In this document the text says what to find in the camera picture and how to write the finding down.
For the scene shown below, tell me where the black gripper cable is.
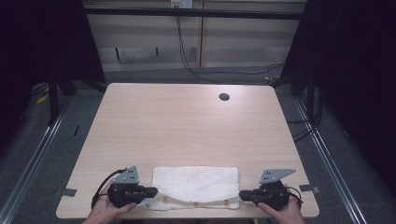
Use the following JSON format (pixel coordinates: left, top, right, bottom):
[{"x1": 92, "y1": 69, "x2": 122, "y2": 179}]
[
  {"x1": 284, "y1": 186, "x2": 304, "y2": 210},
  {"x1": 91, "y1": 167, "x2": 129, "y2": 210}
]

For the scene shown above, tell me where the white knit garment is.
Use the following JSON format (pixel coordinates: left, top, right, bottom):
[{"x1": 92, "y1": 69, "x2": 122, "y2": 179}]
[{"x1": 139, "y1": 166, "x2": 241, "y2": 211}]

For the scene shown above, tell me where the person's right hand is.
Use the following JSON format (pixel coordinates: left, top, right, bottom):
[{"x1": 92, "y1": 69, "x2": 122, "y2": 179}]
[{"x1": 257, "y1": 186, "x2": 306, "y2": 224}]

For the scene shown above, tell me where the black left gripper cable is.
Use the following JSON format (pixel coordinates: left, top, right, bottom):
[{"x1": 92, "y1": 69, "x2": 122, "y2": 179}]
[{"x1": 91, "y1": 167, "x2": 129, "y2": 210}]

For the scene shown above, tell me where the black horizontal frame bar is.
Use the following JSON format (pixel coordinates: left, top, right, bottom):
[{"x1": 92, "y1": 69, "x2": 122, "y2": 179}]
[{"x1": 83, "y1": 7, "x2": 304, "y2": 21}]

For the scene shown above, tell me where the black metal stand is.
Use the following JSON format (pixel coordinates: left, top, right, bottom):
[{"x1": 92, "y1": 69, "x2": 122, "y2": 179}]
[{"x1": 47, "y1": 73, "x2": 61, "y2": 126}]

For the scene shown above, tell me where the person's left hand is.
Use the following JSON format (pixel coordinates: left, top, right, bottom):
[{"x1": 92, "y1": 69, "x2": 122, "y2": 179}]
[{"x1": 81, "y1": 182, "x2": 138, "y2": 224}]

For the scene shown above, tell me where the thin black floor cable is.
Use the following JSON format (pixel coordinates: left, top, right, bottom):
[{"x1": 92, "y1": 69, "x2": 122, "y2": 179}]
[{"x1": 190, "y1": 63, "x2": 286, "y2": 77}]

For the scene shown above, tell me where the grey tape piece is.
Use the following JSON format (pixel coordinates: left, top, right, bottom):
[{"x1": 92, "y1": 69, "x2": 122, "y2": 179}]
[
  {"x1": 55, "y1": 188, "x2": 78, "y2": 198},
  {"x1": 298, "y1": 184, "x2": 320, "y2": 194}
]

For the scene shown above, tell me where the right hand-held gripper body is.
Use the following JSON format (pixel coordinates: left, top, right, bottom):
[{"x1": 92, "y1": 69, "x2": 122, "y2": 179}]
[{"x1": 257, "y1": 168, "x2": 297, "y2": 211}]

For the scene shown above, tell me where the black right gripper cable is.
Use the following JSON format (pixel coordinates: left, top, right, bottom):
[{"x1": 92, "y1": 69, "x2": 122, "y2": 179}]
[{"x1": 284, "y1": 186, "x2": 304, "y2": 210}]

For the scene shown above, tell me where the black hanging power cable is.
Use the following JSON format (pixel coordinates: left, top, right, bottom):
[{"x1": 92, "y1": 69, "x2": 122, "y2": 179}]
[{"x1": 175, "y1": 7, "x2": 222, "y2": 85}]

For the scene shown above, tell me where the metal floor rail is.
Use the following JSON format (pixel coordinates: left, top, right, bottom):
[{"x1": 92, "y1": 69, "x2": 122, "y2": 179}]
[
  {"x1": 0, "y1": 101, "x2": 72, "y2": 224},
  {"x1": 292, "y1": 96, "x2": 370, "y2": 224}
]

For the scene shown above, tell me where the dark curtain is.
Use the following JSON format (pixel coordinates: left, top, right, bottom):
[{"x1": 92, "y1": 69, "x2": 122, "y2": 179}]
[
  {"x1": 0, "y1": 0, "x2": 106, "y2": 153},
  {"x1": 274, "y1": 0, "x2": 396, "y2": 200}
]

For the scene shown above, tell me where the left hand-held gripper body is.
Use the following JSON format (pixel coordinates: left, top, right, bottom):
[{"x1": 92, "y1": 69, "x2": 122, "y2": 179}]
[{"x1": 106, "y1": 165, "x2": 148, "y2": 209}]

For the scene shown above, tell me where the white wall outlet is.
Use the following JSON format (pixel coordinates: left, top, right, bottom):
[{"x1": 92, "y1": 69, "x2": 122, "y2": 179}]
[{"x1": 170, "y1": 0, "x2": 194, "y2": 9}]

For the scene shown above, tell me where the black floor cable bundle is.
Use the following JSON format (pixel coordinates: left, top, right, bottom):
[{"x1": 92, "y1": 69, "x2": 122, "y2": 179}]
[{"x1": 285, "y1": 85, "x2": 325, "y2": 144}]

